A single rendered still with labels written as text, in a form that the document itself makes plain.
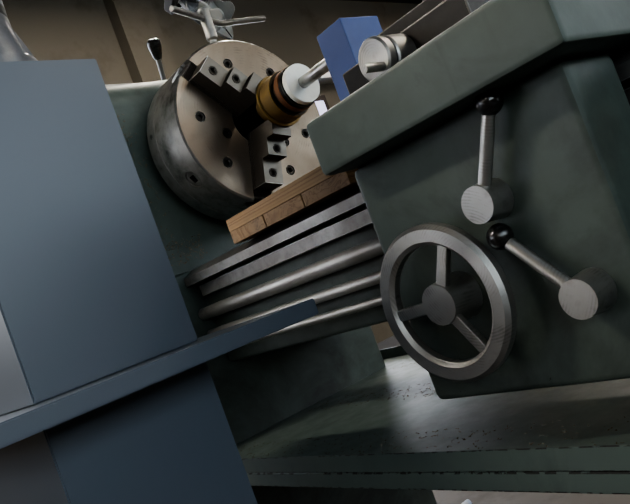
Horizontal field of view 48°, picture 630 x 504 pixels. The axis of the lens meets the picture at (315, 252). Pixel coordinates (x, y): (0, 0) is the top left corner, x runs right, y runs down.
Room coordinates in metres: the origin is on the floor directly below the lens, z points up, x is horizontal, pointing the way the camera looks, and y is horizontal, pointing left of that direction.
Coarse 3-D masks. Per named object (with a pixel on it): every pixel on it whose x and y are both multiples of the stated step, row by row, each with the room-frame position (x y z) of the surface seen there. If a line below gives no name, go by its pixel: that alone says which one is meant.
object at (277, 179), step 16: (256, 128) 1.25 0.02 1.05; (272, 128) 1.21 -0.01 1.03; (288, 128) 1.23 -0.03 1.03; (256, 144) 1.25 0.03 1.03; (272, 144) 1.23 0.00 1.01; (256, 160) 1.25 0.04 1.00; (272, 160) 1.24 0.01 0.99; (256, 176) 1.25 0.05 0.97; (272, 176) 1.24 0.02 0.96; (256, 192) 1.26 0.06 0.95
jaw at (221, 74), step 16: (192, 64) 1.24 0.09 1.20; (208, 64) 1.21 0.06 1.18; (192, 80) 1.22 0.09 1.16; (208, 80) 1.21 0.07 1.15; (224, 80) 1.21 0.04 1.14; (240, 80) 1.22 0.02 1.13; (256, 80) 1.21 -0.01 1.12; (224, 96) 1.23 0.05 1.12; (240, 96) 1.22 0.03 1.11; (240, 112) 1.26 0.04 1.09
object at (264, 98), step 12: (276, 72) 1.19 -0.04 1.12; (264, 84) 1.19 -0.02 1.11; (276, 84) 1.16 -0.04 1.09; (264, 96) 1.19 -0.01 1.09; (276, 96) 1.17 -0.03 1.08; (288, 96) 1.16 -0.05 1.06; (264, 108) 1.20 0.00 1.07; (276, 108) 1.18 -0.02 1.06; (288, 108) 1.18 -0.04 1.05; (300, 108) 1.18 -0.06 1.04; (264, 120) 1.23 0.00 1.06; (276, 120) 1.21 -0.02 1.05; (288, 120) 1.21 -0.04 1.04
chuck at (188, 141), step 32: (224, 64) 1.28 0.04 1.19; (256, 64) 1.32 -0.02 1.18; (160, 96) 1.27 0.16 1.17; (192, 96) 1.22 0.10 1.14; (160, 128) 1.25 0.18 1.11; (192, 128) 1.21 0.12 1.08; (224, 128) 1.25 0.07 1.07; (192, 160) 1.21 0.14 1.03; (224, 160) 1.23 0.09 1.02; (288, 160) 1.32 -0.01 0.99; (192, 192) 1.27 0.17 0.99; (224, 192) 1.24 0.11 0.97
